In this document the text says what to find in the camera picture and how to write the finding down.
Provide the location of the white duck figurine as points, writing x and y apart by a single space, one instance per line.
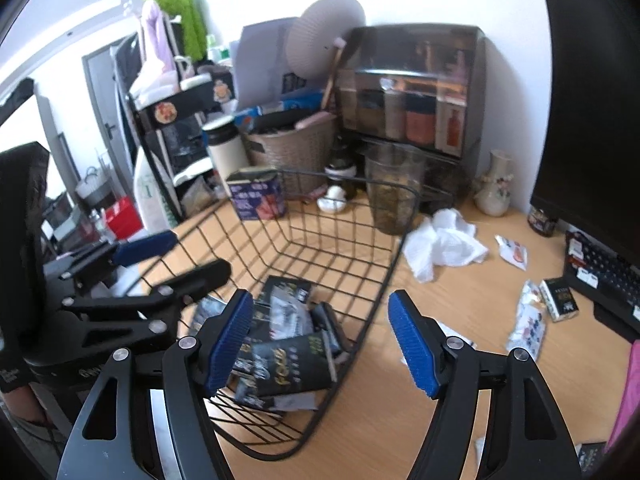
332 200

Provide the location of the clear plastic measuring cup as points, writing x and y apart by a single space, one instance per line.
392 195

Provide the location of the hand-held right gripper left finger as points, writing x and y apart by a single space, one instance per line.
230 345

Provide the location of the wooden desktop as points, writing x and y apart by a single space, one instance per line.
450 410

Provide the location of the small black jar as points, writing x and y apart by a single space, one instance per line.
542 222

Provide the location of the black trolley rack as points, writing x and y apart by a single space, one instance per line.
180 102

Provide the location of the white snack packet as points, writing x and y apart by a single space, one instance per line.
527 325

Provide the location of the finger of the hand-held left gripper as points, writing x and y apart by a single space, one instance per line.
145 247
200 275

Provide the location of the black mechanical keyboard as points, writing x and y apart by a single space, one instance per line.
605 285

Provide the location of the small white red packet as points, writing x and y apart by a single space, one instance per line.
512 252

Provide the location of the pile of black tissue packets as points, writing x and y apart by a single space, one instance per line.
290 360

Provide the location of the round white hand fan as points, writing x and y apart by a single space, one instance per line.
325 35

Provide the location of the white thermos black lid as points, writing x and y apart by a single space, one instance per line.
225 155

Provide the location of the dark glass bottle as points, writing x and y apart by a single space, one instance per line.
340 165

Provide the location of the long white printed sachet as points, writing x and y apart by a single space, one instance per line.
287 312

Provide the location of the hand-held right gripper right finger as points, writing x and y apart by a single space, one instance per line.
412 345

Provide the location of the black computer monitor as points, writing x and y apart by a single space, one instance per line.
590 100

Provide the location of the green fluffy garment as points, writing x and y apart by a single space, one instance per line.
180 15

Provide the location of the person's left hand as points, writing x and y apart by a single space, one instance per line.
22 402

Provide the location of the pale pink garment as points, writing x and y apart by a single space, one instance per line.
152 35

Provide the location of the white sack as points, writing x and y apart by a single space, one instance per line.
150 195

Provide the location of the pink mouse mat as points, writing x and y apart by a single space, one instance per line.
630 405

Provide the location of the woven storage bag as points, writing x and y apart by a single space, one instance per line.
92 185

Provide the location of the cream ceramic vase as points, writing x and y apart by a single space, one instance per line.
494 187

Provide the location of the grey door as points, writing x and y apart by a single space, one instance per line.
100 110

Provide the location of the smoky acrylic cosmetics organizer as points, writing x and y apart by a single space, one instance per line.
410 95

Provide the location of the red storage box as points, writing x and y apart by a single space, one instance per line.
120 217

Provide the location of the brown woven plastic basket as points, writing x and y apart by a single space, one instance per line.
295 152

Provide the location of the crumpled white tissue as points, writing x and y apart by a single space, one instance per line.
442 247

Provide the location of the blue tin can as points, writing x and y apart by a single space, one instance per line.
257 197

